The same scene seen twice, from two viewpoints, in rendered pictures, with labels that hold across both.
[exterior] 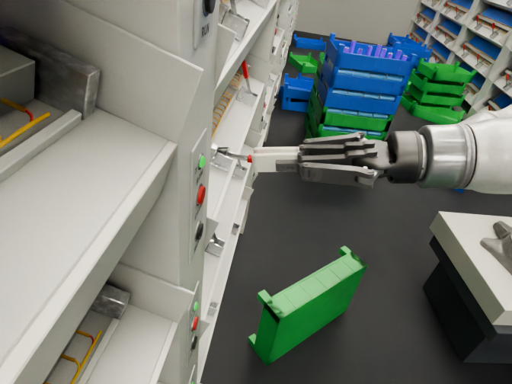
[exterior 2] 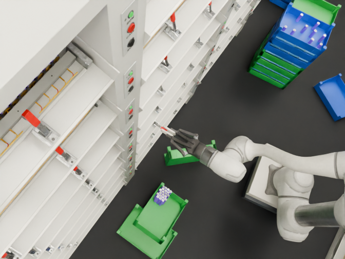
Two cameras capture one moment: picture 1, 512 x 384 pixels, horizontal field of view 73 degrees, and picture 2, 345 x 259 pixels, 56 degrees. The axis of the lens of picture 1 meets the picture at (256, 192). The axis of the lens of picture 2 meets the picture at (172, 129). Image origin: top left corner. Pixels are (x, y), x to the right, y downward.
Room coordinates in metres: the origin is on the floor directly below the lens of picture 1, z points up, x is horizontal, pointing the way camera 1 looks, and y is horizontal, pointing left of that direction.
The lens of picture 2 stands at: (-0.03, -0.13, 2.08)
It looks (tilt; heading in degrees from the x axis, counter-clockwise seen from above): 71 degrees down; 11
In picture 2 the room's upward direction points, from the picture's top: 22 degrees clockwise
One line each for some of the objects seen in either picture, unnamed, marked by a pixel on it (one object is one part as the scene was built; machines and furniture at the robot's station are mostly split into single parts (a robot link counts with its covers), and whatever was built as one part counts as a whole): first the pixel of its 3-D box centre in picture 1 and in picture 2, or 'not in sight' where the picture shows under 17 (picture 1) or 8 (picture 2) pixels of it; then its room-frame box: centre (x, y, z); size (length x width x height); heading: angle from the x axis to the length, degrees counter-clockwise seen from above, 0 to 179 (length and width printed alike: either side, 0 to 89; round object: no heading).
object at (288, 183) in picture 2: not in sight; (294, 181); (0.66, -0.73, 0.43); 0.18 x 0.16 x 0.22; 25
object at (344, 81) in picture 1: (362, 73); (298, 36); (1.48, -0.36, 0.44); 0.30 x 0.20 x 0.08; 96
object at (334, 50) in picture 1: (368, 53); (304, 29); (1.48, -0.36, 0.52); 0.30 x 0.20 x 0.08; 96
